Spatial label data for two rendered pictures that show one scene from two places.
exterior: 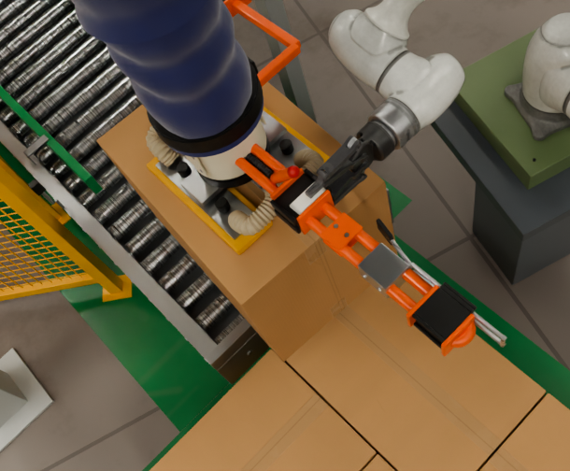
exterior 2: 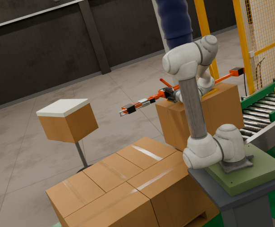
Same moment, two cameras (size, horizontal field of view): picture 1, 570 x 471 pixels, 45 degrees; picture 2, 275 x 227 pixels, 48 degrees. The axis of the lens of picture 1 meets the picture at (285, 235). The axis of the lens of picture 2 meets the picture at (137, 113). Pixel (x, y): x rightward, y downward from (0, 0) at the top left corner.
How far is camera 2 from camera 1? 2.50 m
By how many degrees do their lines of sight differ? 71
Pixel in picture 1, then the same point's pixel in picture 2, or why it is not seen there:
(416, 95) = not seen: hidden behind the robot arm
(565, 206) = (195, 176)
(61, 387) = not seen: hidden behind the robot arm
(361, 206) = (175, 111)
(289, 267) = (162, 107)
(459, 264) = not seen: outside the picture
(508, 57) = (259, 153)
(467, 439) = (141, 184)
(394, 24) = (200, 79)
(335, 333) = (179, 159)
